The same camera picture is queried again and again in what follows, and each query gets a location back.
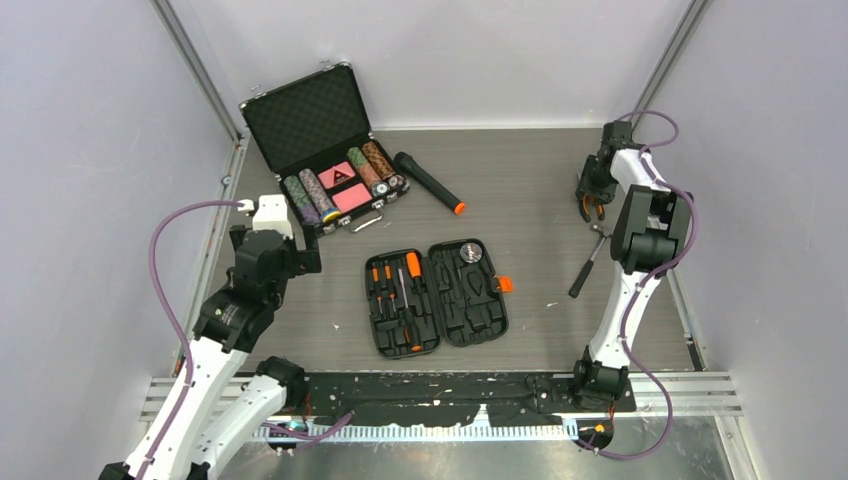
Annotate orange handled pliers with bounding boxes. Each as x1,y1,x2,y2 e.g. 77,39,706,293
578,195,606,223

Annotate small black orange screwdriver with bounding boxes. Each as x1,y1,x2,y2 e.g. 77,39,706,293
371,263,386,316
383,261,397,313

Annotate long black orange screwdriver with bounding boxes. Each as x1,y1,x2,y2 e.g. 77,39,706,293
405,251,423,287

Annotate black plastic tool case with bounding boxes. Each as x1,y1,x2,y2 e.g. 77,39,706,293
364,238,509,360

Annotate black orange medium screwdriver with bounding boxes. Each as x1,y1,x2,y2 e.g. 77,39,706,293
397,268,423,353

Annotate orange case latch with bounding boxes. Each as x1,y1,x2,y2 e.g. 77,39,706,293
495,276,514,293

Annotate round tape measure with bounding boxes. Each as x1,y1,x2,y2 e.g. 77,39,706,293
459,242,484,263

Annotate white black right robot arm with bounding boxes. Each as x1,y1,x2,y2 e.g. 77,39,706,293
570,116,693,411

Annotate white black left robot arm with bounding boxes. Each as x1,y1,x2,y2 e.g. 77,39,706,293
100,226,322,479

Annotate pink card deck lower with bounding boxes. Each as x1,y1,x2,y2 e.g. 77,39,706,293
331,183,373,213

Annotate pink card deck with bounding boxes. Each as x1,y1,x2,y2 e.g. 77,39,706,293
331,183,373,213
317,160,358,190

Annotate small claw hammer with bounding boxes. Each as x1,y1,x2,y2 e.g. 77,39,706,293
568,224,609,299

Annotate pink card deck upper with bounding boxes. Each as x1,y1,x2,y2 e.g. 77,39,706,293
317,160,358,190

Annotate black poker chip case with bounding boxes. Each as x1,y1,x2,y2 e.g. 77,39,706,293
239,62,411,236

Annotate black orange flashlight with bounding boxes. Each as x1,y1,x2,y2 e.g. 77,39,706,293
394,152,466,215

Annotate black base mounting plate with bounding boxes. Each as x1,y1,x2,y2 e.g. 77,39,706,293
279,372,635,427

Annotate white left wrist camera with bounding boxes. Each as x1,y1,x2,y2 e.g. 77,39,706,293
237,194,294,239

